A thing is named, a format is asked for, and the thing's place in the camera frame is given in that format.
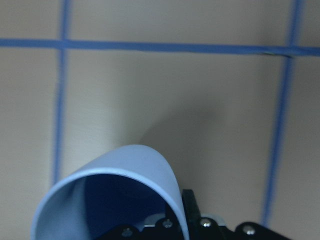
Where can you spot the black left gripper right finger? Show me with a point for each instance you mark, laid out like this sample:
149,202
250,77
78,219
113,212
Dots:
212,227

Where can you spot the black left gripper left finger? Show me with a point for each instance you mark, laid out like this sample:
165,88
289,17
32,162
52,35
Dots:
155,227

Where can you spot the blue cup carried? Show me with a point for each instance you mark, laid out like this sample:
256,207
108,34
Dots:
124,186

